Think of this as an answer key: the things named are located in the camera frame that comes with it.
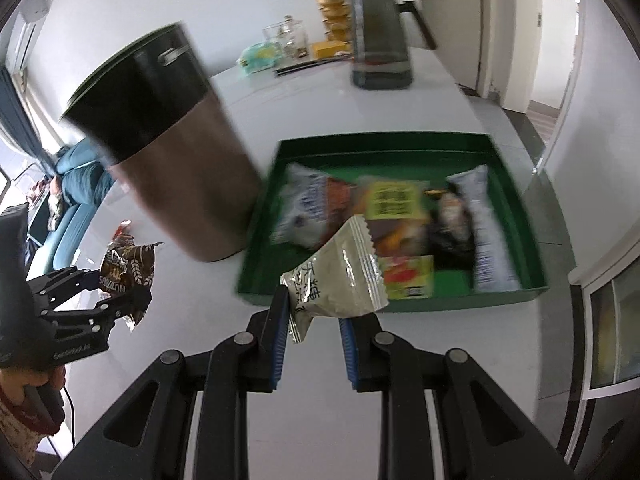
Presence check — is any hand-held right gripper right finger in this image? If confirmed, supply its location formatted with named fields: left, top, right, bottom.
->
left=339, top=310, right=576, bottom=480

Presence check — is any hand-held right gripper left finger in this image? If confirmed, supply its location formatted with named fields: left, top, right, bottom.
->
left=52, top=282, right=292, bottom=480

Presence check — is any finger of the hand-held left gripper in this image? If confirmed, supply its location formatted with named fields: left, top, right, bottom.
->
left=42, top=290, right=153, bottom=333
left=27, top=266, right=104, bottom=311

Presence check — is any brown snack packet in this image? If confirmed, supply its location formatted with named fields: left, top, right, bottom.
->
left=99, top=241, right=165, bottom=333

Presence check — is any beige snack packet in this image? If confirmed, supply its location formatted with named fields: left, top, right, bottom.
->
left=280, top=214, right=390, bottom=345

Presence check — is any green and red snack packet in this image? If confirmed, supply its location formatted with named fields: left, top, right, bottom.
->
left=377, top=255, right=435, bottom=301

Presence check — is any white and orange snack packet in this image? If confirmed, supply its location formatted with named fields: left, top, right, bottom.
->
left=270, top=162, right=361, bottom=251

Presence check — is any dark snack packet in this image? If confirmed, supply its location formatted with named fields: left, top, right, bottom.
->
left=425, top=190, right=476, bottom=271

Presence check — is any yellow green snack packet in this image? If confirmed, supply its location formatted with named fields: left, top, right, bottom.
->
left=362, top=177, right=431, bottom=223

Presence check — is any white blue striped snack packet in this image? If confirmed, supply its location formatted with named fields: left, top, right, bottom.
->
left=445, top=164, right=522, bottom=293

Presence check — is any green tray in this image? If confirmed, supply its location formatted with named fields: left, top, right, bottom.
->
left=235, top=131, right=550, bottom=313

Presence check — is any person's left forearm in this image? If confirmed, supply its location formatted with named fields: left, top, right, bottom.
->
left=0, top=392, right=66, bottom=468

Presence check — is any person's left hand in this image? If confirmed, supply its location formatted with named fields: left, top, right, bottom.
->
left=0, top=361, right=68, bottom=402

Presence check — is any teal sofa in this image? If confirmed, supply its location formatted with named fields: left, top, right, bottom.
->
left=30, top=137, right=116, bottom=281

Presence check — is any bronze canister with black lid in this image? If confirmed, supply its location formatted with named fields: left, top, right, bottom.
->
left=59, top=22, right=265, bottom=263

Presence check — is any blue curtain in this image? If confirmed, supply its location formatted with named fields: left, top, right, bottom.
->
left=0, top=67, right=46, bottom=171

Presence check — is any white air conditioner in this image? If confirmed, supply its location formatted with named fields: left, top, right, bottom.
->
left=5, top=2, right=51, bottom=73

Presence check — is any glass door cabinet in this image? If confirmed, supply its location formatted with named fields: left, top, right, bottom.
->
left=570, top=225, right=640, bottom=401

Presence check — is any black flat stick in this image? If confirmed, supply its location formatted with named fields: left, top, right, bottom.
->
left=274, top=55, right=351, bottom=77

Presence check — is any teal packet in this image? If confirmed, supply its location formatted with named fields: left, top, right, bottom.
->
left=236, top=42, right=281, bottom=77

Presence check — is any yellow box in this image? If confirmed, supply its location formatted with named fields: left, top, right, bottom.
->
left=310, top=40, right=351, bottom=60

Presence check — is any clear glass jar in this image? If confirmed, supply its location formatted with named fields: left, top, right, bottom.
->
left=262, top=16, right=307, bottom=61

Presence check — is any grey glass pitcher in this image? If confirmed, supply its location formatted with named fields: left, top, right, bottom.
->
left=341, top=0, right=437, bottom=91

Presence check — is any stack of gold bowls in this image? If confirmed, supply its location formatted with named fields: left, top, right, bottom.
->
left=314, top=0, right=351, bottom=43

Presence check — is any black cable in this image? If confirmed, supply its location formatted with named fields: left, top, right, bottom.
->
left=61, top=390, right=77, bottom=447

